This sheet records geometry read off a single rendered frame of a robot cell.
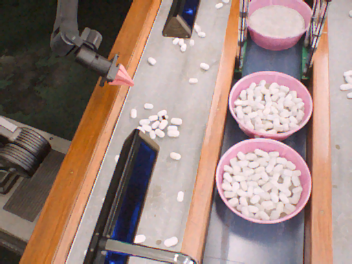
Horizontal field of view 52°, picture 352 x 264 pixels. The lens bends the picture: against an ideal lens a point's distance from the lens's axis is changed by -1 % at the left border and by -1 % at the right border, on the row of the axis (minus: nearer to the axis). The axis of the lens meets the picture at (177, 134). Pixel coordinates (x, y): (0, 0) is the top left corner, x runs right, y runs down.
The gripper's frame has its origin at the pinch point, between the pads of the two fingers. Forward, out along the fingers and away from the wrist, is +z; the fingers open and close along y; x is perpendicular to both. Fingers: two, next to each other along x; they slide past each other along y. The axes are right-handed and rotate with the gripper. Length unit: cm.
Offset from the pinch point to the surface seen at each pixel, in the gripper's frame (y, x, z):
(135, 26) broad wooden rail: 35.2, 10.8, -3.0
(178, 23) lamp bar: -0.3, -32.0, -3.2
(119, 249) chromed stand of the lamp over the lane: -60, -36, -3
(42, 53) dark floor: 89, 133, -29
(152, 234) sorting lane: -45.5, -4.4, 18.4
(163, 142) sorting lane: -15.7, -2.1, 15.8
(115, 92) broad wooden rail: 0.6, 9.3, -1.5
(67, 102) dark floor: 49, 110, -2
